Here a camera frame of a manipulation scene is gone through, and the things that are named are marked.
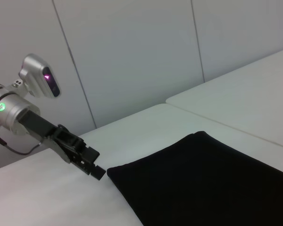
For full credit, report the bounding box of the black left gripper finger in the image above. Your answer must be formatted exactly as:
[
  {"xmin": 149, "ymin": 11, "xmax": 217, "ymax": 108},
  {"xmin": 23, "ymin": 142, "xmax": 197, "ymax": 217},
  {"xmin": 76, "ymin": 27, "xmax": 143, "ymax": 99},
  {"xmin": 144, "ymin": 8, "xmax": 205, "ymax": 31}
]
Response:
[
  {"xmin": 72, "ymin": 159, "xmax": 107, "ymax": 181},
  {"xmin": 81, "ymin": 145, "xmax": 100, "ymax": 165}
]

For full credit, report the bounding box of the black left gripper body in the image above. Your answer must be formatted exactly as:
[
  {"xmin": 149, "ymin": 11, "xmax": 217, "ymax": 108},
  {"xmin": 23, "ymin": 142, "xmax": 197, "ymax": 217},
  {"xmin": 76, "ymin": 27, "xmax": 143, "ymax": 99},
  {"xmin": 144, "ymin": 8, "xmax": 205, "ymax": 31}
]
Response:
[{"xmin": 18, "ymin": 111, "xmax": 87, "ymax": 165}]

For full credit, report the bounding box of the black shirt with FREE print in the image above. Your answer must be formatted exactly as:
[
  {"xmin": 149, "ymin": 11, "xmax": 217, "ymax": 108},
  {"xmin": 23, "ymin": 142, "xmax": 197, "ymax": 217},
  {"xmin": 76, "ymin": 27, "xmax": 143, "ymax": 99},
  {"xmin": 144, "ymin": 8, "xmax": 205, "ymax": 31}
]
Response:
[{"xmin": 106, "ymin": 130, "xmax": 283, "ymax": 226}]

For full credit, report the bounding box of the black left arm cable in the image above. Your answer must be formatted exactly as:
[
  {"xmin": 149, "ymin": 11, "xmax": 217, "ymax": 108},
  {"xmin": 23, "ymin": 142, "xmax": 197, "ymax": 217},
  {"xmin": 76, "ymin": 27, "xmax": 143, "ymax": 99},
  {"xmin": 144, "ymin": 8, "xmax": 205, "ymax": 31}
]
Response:
[{"xmin": 0, "ymin": 124, "xmax": 42, "ymax": 155}]

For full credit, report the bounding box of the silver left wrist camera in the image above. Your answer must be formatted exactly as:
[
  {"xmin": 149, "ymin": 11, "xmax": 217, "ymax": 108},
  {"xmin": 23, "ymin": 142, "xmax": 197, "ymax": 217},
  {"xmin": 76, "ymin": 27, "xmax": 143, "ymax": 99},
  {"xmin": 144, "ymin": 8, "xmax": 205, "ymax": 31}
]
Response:
[{"xmin": 13, "ymin": 53, "xmax": 62, "ymax": 98}]

